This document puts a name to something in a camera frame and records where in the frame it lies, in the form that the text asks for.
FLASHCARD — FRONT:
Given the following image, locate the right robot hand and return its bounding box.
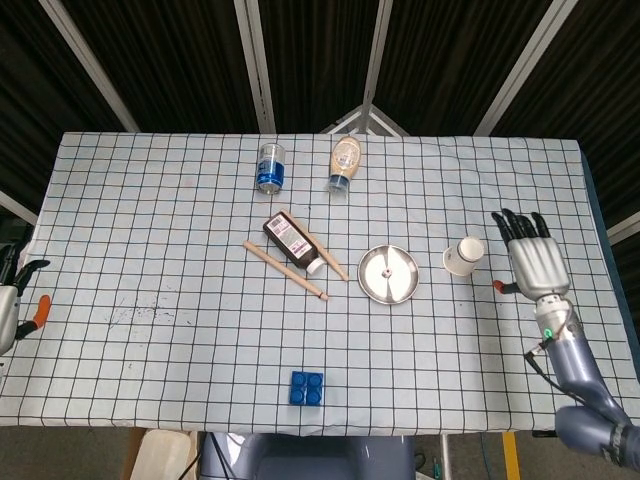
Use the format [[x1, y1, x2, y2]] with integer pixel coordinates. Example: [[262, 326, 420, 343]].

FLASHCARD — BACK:
[[491, 208, 572, 301]]

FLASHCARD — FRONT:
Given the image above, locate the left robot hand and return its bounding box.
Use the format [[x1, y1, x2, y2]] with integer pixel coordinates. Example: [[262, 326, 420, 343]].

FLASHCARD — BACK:
[[0, 258, 52, 354]]

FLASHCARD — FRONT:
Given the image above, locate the white paper cup blue rim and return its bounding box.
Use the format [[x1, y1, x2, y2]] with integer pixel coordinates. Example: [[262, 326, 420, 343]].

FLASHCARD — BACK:
[[442, 236, 486, 277]]

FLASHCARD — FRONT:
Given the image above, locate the round metal plate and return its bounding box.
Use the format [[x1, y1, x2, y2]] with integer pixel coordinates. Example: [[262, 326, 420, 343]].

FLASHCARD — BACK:
[[356, 243, 420, 305]]

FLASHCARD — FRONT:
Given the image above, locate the light blue checkered tablecloth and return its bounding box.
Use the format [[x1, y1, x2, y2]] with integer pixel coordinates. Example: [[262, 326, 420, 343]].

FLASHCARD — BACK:
[[0, 130, 626, 436]]

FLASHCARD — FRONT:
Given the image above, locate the plain wooden drumstick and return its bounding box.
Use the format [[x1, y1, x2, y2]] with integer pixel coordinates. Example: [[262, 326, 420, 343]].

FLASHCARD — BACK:
[[280, 209, 350, 282]]

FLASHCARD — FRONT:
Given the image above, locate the beige plastic container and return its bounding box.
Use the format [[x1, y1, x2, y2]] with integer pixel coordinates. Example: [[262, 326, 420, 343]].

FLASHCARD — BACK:
[[130, 428, 199, 480]]

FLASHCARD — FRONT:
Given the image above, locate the mayonnaise squeeze bottle blue cap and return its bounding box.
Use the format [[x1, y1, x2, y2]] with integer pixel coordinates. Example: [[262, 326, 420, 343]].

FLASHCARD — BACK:
[[327, 134, 363, 196]]

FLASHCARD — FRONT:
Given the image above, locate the brown bottle white cap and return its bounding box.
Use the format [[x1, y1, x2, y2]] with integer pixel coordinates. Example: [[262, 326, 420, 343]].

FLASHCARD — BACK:
[[262, 211, 325, 276]]

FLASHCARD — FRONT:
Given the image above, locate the blue toy building brick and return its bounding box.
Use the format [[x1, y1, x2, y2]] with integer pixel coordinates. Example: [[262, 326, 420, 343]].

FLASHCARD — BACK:
[[287, 370, 326, 408]]

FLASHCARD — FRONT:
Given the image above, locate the blue aluminium drink can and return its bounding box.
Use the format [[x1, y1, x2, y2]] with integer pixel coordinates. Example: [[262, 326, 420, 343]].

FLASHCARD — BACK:
[[253, 142, 287, 195]]

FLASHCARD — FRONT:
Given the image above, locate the grey robot torso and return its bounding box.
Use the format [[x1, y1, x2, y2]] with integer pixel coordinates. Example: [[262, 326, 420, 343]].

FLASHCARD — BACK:
[[198, 432, 417, 480]]

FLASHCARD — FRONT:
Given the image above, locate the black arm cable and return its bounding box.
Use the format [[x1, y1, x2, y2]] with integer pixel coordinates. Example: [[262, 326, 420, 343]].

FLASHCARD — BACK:
[[523, 339, 591, 406]]

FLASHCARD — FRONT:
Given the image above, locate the white metal frame post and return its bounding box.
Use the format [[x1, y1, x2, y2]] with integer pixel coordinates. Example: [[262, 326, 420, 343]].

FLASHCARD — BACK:
[[359, 0, 396, 134], [473, 0, 574, 136], [233, 0, 277, 134], [38, 0, 142, 134], [607, 212, 640, 244], [0, 189, 39, 224]]

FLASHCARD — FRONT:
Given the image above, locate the white triangular frame brace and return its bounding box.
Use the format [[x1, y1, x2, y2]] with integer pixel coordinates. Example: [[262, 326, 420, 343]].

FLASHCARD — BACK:
[[319, 104, 412, 136]]

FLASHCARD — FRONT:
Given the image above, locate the wooden drumstick with black ring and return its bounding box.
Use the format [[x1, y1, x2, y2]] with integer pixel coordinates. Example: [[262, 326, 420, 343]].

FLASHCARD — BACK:
[[243, 240, 330, 302]]

